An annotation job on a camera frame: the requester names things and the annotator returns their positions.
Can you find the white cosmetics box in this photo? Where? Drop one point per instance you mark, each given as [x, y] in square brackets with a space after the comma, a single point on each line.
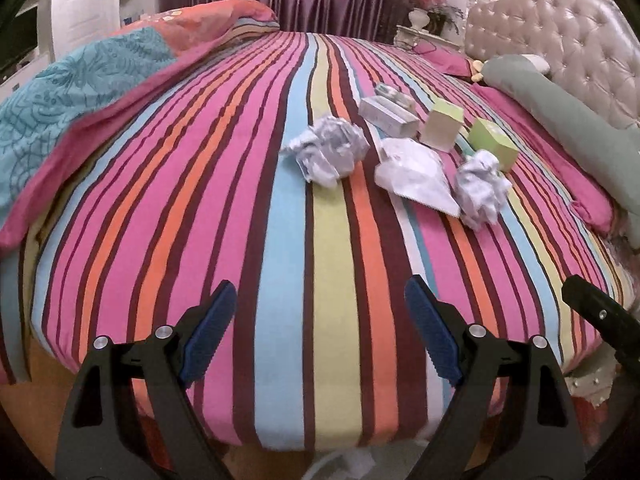
[387, 117]

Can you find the striped bed sheet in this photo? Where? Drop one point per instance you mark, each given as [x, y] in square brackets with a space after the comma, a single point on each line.
[300, 270]

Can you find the pale green cardboard box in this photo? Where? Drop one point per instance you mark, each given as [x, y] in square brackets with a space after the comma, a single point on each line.
[441, 127]

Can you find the small white paper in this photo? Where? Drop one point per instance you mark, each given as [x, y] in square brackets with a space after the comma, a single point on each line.
[480, 190]

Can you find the cream tufted headboard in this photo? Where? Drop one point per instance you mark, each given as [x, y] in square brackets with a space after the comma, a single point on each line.
[565, 25]

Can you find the small pink pillow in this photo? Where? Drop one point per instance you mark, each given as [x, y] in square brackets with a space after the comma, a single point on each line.
[445, 60]

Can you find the cream carved bed frame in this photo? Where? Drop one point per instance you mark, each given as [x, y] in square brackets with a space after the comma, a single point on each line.
[592, 375]

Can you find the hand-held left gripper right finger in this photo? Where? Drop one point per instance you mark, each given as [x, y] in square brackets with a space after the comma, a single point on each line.
[432, 332]

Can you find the green long pillow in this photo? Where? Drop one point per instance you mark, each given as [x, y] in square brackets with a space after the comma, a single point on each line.
[565, 115]

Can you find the cream nightstand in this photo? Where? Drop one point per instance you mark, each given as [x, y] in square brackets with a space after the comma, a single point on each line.
[425, 39]

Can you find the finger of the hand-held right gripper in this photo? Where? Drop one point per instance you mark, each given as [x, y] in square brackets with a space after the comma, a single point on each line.
[600, 312]

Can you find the white plastic bag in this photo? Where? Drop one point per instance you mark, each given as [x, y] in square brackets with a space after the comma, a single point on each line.
[412, 175]

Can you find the bright green cardboard box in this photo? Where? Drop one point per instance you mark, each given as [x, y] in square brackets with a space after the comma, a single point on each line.
[492, 142]

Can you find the white vase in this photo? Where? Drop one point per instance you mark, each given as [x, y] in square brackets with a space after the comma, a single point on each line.
[418, 19]

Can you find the white door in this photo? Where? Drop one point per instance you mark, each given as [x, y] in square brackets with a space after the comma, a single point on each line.
[85, 5]

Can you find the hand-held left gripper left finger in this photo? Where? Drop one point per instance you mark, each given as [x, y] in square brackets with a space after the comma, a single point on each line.
[210, 332]

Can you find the teal and orange quilt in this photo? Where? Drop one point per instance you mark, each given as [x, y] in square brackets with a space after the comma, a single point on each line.
[100, 75]

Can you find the white cushion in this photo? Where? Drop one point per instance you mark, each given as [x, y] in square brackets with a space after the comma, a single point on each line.
[536, 62]

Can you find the yellow plush toy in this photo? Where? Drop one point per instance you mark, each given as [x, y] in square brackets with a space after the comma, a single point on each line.
[478, 71]

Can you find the large white paper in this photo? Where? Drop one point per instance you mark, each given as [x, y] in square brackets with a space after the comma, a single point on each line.
[325, 150]

